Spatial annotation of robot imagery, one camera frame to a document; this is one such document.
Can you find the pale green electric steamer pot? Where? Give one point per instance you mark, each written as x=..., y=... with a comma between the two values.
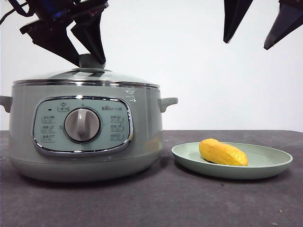
x=146, y=123

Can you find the pale green round plate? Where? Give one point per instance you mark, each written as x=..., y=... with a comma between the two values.
x=265, y=160

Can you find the yellow corn cob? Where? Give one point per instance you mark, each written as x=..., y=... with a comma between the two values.
x=222, y=153

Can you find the glass lid with green knob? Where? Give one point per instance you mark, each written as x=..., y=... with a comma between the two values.
x=71, y=76

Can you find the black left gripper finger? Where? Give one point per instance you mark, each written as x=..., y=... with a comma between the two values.
x=92, y=37
x=54, y=42

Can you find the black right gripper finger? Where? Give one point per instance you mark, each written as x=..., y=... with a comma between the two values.
x=234, y=21
x=281, y=30

